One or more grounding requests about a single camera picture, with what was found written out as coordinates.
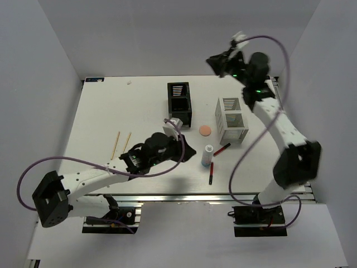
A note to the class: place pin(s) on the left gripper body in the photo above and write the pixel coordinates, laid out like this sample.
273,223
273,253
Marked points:
174,150

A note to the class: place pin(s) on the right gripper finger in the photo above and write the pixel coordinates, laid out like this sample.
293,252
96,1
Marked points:
219,67
220,58

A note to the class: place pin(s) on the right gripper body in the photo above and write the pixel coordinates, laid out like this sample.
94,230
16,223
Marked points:
235,68

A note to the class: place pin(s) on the white lotion bottle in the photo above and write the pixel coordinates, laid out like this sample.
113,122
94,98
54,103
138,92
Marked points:
207,155

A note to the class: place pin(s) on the red lip gloss tube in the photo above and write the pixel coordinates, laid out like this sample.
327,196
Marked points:
221,149
211,173

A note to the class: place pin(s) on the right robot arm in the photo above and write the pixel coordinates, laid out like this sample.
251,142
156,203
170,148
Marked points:
299,158

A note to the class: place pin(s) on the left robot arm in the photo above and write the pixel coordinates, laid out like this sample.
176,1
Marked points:
58,197

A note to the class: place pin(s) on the right peach makeup sponge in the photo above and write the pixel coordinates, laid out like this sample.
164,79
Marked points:
205,130

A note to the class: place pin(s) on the black slotted organizer box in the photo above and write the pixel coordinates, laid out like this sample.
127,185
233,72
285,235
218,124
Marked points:
179,102

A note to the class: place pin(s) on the right wooden stick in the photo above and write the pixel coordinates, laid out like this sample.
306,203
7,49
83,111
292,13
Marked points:
126,143

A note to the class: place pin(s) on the wooden stick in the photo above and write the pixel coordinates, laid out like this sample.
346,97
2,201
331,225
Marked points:
115,145
126,143

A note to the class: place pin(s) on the white slotted organizer box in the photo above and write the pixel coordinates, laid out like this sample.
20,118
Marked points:
230,120

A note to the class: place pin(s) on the left wooden stick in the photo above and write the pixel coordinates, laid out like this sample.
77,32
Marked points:
115,145

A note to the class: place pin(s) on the left blue table sticker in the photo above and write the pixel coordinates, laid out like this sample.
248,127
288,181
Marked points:
94,80

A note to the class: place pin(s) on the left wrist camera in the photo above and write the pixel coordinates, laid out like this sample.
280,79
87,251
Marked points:
172,127

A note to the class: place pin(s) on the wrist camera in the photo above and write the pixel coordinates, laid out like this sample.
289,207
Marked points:
172,127
237,40

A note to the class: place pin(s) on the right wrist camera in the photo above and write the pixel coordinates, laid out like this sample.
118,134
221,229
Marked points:
237,40

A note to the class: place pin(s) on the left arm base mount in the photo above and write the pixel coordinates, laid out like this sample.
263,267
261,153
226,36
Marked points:
119,220

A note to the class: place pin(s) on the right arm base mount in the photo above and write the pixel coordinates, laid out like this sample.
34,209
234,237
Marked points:
258,222

